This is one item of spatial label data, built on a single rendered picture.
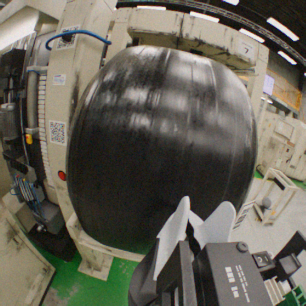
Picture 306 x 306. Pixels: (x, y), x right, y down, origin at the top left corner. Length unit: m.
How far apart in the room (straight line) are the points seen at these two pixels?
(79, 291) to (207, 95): 1.44
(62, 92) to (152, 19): 0.48
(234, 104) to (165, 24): 0.54
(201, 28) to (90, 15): 0.44
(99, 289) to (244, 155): 1.36
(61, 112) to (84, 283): 1.30
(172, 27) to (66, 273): 1.80
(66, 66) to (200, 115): 0.37
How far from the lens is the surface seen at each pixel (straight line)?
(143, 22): 0.69
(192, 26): 0.68
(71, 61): 0.42
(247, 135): 0.19
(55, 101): 0.45
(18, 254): 0.96
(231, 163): 0.17
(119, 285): 1.38
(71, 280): 1.44
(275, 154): 4.56
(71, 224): 0.51
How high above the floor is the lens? 1.36
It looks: 23 degrees down
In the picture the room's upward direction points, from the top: 12 degrees clockwise
